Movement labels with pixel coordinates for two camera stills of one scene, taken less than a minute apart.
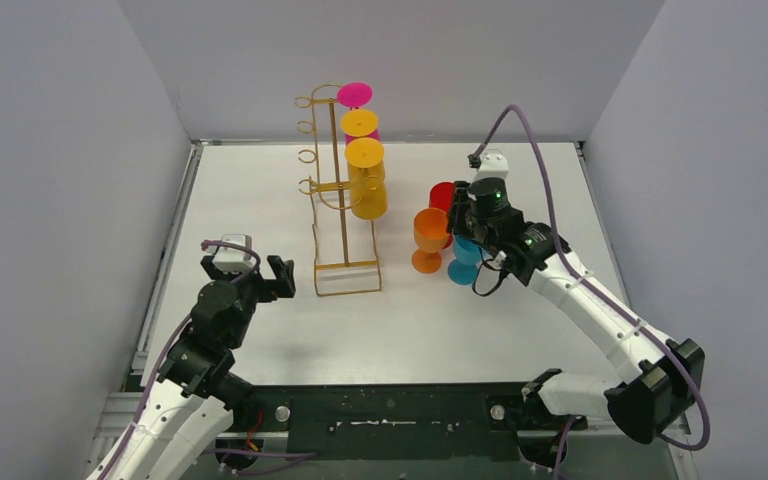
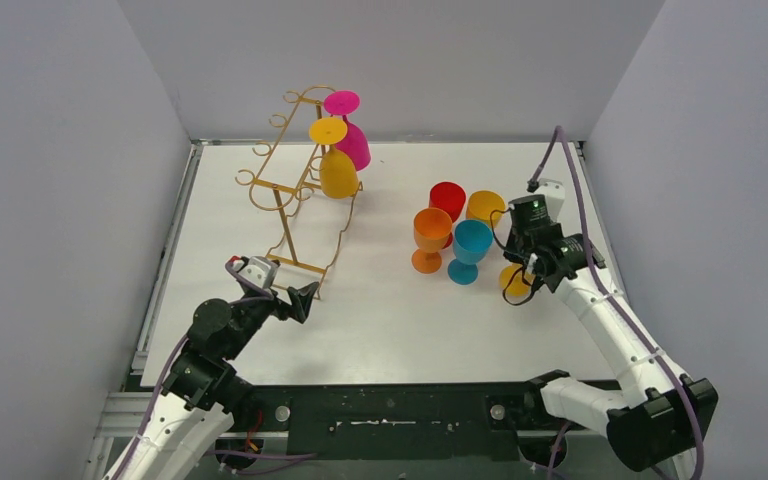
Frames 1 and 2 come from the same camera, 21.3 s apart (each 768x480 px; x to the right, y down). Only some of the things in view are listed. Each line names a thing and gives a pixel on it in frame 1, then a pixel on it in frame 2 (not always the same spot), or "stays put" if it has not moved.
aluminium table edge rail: [114, 412] stays put
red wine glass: [442, 196] stays put
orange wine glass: [431, 235] stays put
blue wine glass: [468, 256] stays put
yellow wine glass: [367, 180] → [518, 290]
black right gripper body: [464, 222] → [517, 246]
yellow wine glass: [359, 122] → [337, 175]
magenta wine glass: [355, 95] → [343, 103]
